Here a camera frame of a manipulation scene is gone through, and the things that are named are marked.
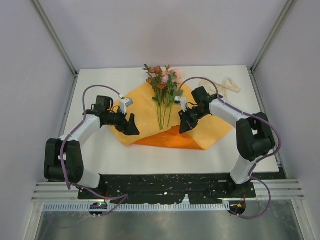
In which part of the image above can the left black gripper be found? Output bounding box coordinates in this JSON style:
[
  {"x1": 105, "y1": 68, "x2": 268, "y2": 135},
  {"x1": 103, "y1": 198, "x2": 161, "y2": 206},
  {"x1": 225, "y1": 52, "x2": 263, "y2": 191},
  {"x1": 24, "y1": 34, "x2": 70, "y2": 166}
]
[{"x1": 106, "y1": 106, "x2": 140, "y2": 136}]

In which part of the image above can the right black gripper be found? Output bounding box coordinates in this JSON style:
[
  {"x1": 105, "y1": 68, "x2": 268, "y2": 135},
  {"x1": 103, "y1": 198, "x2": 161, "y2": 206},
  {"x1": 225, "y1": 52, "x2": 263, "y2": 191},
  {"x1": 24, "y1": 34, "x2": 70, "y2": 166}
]
[{"x1": 179, "y1": 106, "x2": 209, "y2": 134}]

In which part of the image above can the orange wrapping paper sheet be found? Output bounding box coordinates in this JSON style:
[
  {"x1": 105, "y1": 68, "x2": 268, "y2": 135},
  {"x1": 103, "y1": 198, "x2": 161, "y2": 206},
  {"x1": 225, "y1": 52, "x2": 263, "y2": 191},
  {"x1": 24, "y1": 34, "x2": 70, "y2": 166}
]
[{"x1": 109, "y1": 83, "x2": 233, "y2": 150}]

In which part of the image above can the fake flower bouquet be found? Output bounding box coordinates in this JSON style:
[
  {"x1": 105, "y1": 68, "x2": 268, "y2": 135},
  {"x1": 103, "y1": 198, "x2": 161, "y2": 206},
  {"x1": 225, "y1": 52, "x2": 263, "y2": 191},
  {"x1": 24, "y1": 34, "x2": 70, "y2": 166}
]
[{"x1": 143, "y1": 64, "x2": 183, "y2": 130}]

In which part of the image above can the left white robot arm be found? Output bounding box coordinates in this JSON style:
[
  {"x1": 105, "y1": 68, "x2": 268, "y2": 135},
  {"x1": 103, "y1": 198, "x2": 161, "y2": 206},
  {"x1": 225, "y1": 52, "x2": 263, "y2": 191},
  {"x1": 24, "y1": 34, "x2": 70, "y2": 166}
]
[{"x1": 44, "y1": 95, "x2": 140, "y2": 199}]

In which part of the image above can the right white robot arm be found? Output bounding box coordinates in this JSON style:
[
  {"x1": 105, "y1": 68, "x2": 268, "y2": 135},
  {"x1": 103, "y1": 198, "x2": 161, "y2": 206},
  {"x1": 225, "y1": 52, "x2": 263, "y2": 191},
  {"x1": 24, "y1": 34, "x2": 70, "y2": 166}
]
[{"x1": 174, "y1": 86, "x2": 275, "y2": 197}]

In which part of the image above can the cream ribbon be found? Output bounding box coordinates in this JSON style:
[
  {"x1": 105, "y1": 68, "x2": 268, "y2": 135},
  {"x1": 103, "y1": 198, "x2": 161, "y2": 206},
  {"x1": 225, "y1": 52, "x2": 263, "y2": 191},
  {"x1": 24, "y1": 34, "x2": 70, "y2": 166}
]
[{"x1": 198, "y1": 77, "x2": 242, "y2": 100}]

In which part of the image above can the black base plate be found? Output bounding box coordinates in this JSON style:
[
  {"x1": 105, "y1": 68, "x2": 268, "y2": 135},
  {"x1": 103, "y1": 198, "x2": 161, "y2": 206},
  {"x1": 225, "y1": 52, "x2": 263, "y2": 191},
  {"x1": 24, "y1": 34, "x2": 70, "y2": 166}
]
[{"x1": 77, "y1": 173, "x2": 259, "y2": 205}]

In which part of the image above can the white slotted cable duct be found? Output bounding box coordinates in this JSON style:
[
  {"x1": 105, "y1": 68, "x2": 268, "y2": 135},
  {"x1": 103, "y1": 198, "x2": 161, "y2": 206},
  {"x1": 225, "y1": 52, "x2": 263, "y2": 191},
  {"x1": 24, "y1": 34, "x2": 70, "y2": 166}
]
[{"x1": 42, "y1": 201, "x2": 230, "y2": 212}]

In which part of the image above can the aluminium frame rail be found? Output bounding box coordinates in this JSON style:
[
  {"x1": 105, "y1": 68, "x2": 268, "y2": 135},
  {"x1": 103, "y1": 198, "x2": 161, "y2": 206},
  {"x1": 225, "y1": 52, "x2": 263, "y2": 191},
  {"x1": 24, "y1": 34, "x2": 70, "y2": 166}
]
[{"x1": 31, "y1": 179, "x2": 305, "y2": 202}]

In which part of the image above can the left aluminium corner post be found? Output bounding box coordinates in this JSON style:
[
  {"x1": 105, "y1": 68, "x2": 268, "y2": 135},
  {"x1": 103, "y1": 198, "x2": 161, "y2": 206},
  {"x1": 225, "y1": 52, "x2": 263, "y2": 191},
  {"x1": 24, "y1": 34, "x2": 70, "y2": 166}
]
[{"x1": 29, "y1": 0, "x2": 79, "y2": 77}]

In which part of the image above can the aluminium corner post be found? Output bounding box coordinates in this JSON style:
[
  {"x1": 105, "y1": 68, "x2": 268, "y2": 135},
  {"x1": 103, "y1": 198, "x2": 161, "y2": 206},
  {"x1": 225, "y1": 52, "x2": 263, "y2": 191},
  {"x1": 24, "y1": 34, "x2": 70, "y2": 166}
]
[
  {"x1": 29, "y1": 0, "x2": 79, "y2": 77},
  {"x1": 248, "y1": 0, "x2": 298, "y2": 75}
]

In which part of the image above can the right aluminium corner post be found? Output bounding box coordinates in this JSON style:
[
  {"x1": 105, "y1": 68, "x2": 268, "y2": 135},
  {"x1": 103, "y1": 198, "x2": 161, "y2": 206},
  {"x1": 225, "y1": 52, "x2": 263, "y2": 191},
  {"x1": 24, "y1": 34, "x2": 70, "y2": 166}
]
[{"x1": 248, "y1": 0, "x2": 298, "y2": 75}]

